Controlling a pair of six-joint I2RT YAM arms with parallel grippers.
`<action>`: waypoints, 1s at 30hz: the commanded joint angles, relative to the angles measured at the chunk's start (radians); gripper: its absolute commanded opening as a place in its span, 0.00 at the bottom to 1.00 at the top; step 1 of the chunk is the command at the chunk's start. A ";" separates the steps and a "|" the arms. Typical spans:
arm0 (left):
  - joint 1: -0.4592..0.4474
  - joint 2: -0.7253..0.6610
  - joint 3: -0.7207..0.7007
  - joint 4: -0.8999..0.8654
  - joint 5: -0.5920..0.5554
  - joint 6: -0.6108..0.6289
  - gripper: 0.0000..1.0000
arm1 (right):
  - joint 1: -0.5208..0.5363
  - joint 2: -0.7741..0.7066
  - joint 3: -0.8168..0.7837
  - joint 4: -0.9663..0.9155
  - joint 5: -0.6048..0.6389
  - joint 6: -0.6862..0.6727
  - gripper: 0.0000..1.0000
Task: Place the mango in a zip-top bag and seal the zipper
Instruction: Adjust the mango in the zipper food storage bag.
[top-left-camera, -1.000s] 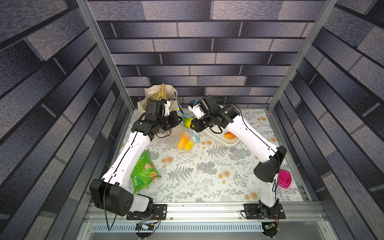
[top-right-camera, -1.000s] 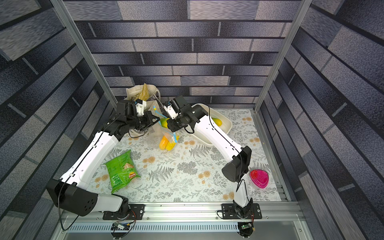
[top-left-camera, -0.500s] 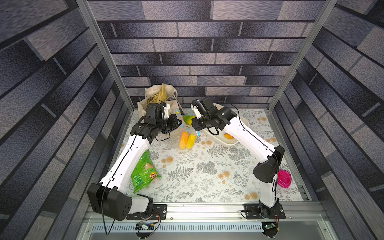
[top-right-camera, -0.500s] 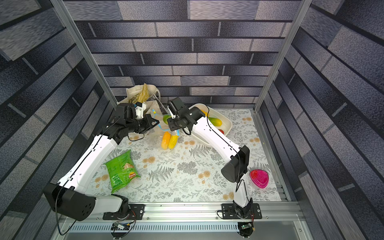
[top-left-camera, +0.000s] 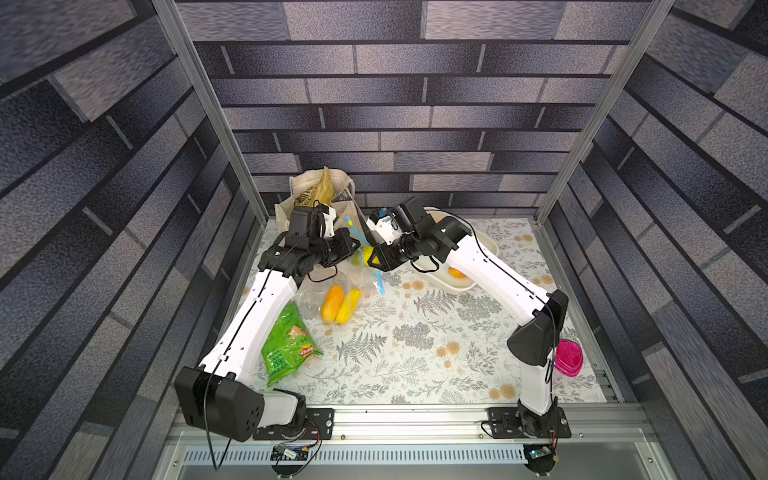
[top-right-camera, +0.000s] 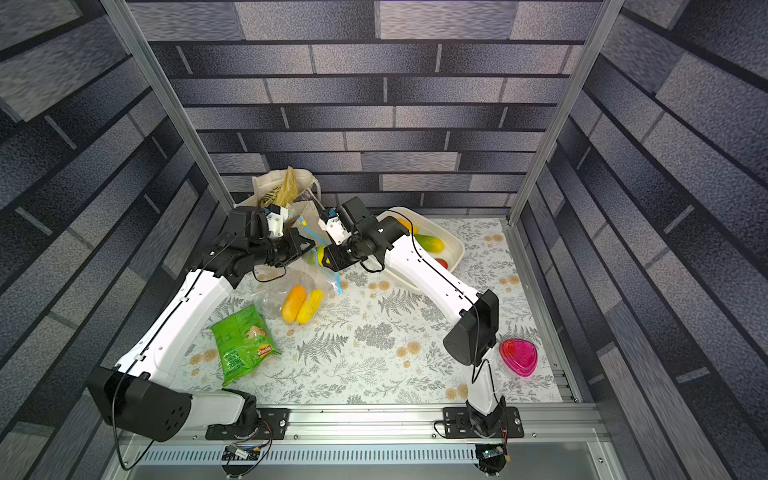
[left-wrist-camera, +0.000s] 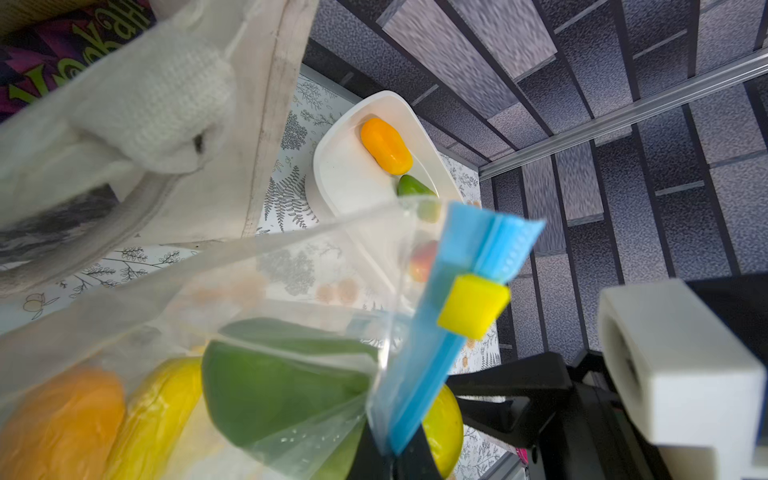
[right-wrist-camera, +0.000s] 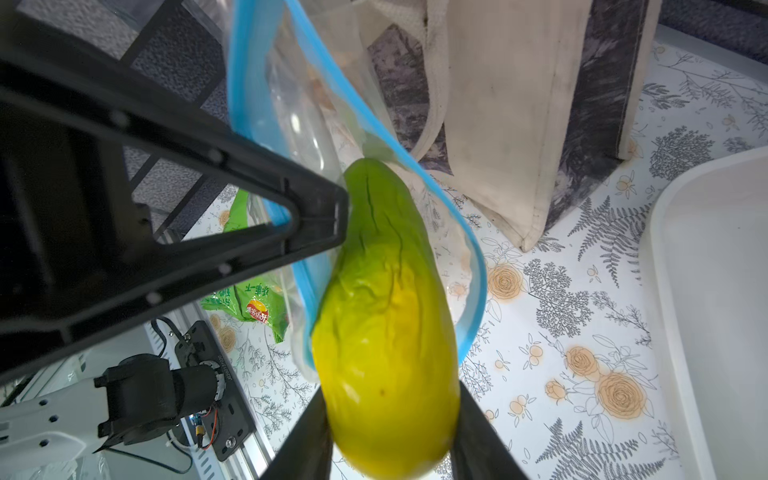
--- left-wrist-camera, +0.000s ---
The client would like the pink lidded container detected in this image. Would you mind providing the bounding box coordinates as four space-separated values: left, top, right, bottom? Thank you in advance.
515 448 529 466

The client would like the red mango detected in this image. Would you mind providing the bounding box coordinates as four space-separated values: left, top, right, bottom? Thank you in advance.
409 240 439 283

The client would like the orange mango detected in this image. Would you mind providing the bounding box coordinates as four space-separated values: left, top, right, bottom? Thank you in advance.
1 367 126 479
360 118 414 176

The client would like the beige canvas tote bag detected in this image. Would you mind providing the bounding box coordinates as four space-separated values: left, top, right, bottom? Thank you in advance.
1 1 317 296

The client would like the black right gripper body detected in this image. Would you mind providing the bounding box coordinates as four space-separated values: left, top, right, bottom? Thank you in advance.
527 272 768 480

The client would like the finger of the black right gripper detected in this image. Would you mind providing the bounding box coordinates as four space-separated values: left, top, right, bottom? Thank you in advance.
446 352 573 449

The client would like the clear zip-top bag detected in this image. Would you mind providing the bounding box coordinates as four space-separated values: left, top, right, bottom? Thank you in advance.
0 197 547 480

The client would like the white serving dish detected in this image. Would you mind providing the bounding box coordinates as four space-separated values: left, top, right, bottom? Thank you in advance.
306 91 462 292

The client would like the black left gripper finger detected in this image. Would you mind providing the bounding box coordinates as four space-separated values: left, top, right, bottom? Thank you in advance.
346 424 442 480

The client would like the right aluminium frame post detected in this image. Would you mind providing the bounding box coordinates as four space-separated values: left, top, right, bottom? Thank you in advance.
479 48 767 181

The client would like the yellow mango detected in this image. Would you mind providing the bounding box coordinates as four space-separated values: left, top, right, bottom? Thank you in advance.
103 357 202 479

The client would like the floral table mat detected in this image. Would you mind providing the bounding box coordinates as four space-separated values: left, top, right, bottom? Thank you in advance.
0 62 523 480

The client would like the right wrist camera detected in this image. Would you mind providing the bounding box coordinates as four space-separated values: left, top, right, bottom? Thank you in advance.
597 279 767 479

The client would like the green mango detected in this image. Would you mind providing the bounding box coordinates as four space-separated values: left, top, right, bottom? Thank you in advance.
200 317 466 480
396 174 441 223

